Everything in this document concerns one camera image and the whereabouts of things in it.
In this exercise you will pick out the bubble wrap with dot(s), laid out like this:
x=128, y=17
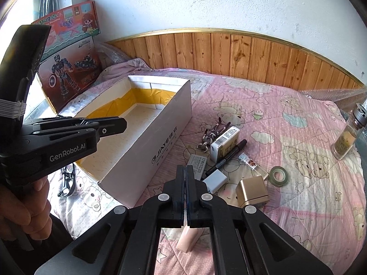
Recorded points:
x=335, y=97
x=110, y=56

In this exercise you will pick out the colourful toy box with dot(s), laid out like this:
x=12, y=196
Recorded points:
x=74, y=20

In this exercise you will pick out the wooden headboard panel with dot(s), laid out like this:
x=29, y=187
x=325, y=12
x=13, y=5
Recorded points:
x=229, y=54

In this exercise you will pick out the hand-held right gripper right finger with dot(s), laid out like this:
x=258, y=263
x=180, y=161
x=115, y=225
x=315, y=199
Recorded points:
x=189, y=183

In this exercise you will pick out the clear plastic case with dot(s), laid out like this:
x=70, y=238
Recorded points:
x=253, y=164

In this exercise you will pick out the white charger plug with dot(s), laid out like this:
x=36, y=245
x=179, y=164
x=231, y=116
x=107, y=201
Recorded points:
x=216, y=180

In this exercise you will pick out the gold cube box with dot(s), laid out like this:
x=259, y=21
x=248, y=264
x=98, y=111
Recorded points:
x=252, y=192

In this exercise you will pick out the person's left hand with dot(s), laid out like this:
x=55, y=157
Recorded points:
x=31, y=217

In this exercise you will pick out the dark red robot toy box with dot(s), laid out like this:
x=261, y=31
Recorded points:
x=71, y=71

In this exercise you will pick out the red and white staple box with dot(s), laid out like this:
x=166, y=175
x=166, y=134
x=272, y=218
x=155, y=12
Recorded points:
x=197, y=164

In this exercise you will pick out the pink printed blanket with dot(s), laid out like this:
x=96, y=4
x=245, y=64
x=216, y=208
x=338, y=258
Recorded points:
x=286, y=114

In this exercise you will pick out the black marker pen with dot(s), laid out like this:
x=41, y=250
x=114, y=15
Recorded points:
x=229, y=157

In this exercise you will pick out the green tape roll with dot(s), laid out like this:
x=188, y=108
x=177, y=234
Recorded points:
x=271, y=176

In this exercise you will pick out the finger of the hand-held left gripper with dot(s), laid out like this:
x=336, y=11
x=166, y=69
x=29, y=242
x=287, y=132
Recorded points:
x=71, y=134
x=114, y=124

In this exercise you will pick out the glass tea bottle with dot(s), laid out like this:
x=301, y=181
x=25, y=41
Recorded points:
x=347, y=137

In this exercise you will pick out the black eyeglasses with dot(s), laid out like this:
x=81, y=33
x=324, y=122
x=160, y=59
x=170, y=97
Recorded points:
x=69, y=189

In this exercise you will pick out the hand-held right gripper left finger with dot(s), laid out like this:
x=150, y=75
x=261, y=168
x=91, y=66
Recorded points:
x=180, y=183

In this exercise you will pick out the white cardboard box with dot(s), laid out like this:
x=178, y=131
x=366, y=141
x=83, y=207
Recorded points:
x=160, y=149

